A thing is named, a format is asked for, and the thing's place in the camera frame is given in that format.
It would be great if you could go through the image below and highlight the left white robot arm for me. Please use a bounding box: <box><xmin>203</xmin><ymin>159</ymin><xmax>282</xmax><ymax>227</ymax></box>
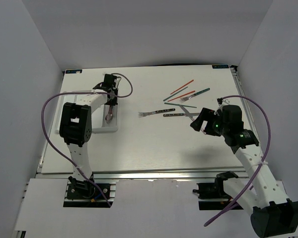
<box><xmin>59</xmin><ymin>74</ymin><xmax>120</xmax><ymax>198</ymax></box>

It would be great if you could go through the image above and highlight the green handled fork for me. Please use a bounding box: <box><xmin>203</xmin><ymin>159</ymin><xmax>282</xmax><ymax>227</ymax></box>
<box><xmin>180</xmin><ymin>88</ymin><xmax>210</xmax><ymax>103</ymax></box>

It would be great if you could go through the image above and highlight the short orange chopstick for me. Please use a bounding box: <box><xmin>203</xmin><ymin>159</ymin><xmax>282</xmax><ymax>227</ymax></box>
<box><xmin>167</xmin><ymin>90</ymin><xmax>196</xmax><ymax>102</ymax></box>

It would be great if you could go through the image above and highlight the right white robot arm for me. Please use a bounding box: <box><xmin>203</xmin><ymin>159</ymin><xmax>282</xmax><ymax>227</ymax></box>
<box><xmin>190</xmin><ymin>96</ymin><xmax>298</xmax><ymax>238</ymax></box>

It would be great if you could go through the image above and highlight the white utensil tray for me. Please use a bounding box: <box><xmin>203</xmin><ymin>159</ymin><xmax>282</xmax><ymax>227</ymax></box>
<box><xmin>54</xmin><ymin>94</ymin><xmax>119</xmax><ymax>134</ymax></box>

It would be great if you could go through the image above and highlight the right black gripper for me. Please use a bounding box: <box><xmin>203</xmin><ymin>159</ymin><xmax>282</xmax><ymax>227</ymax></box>
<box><xmin>190</xmin><ymin>108</ymin><xmax>228</xmax><ymax>137</ymax></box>

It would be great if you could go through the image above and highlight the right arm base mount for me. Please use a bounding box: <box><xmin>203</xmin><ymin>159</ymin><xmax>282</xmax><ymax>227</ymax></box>
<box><xmin>192</xmin><ymin>182</ymin><xmax>233</xmax><ymax>211</ymax></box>

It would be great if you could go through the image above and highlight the black handled fork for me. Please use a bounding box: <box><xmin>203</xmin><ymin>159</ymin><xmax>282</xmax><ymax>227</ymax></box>
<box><xmin>138</xmin><ymin>108</ymin><xmax>175</xmax><ymax>118</ymax></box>

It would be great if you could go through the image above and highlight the pink handled knife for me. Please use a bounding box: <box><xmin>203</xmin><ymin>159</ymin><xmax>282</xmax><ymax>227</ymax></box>
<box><xmin>179</xmin><ymin>105</ymin><xmax>204</xmax><ymax>133</ymax></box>

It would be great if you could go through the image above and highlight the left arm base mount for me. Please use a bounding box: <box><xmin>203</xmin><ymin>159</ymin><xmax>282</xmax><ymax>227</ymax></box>
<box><xmin>63</xmin><ymin>176</ymin><xmax>113</xmax><ymax>208</ymax></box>

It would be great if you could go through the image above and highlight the right blue corner label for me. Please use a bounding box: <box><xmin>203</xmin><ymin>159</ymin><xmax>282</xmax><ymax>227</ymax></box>
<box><xmin>212</xmin><ymin>64</ymin><xmax>229</xmax><ymax>69</ymax></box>

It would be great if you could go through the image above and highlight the lower green chopstick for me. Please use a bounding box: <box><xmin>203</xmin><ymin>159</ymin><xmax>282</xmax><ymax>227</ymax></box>
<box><xmin>164</xmin><ymin>102</ymin><xmax>197</xmax><ymax>109</ymax></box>

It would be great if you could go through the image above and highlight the long orange chopstick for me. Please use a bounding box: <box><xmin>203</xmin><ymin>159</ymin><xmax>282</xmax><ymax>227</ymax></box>
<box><xmin>170</xmin><ymin>79</ymin><xmax>194</xmax><ymax>95</ymax></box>

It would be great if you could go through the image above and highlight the pink handled spoon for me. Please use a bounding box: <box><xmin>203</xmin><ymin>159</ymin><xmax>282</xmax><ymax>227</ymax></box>
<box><xmin>105</xmin><ymin>105</ymin><xmax>114</xmax><ymax>120</ymax></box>

